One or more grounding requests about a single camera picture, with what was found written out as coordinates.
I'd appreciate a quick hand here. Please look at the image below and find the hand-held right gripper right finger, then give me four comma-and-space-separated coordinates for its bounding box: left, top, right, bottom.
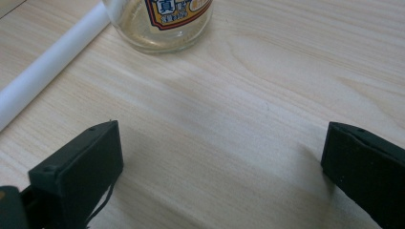
320, 121, 405, 229

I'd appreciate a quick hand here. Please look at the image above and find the clear glass bottle with label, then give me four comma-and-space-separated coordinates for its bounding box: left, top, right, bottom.
101, 0, 215, 54

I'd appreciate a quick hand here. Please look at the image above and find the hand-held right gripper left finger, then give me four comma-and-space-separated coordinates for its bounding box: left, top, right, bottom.
28, 119, 125, 229

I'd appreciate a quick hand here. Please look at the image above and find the white plastic tube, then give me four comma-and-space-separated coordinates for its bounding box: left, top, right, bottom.
0, 1, 111, 133

